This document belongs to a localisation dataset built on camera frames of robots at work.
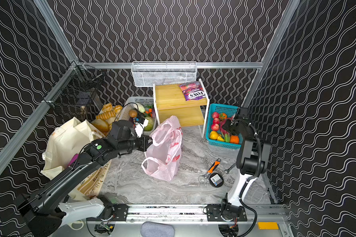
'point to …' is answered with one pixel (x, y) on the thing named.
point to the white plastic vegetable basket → (141, 108)
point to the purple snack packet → (74, 158)
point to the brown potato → (133, 113)
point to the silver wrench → (229, 169)
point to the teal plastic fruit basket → (216, 135)
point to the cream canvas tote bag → (69, 138)
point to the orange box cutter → (212, 168)
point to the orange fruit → (234, 139)
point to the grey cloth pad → (152, 229)
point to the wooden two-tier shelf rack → (169, 101)
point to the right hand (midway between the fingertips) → (228, 127)
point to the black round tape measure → (216, 179)
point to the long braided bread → (105, 115)
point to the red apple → (215, 127)
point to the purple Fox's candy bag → (192, 91)
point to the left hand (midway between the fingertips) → (157, 140)
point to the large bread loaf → (101, 125)
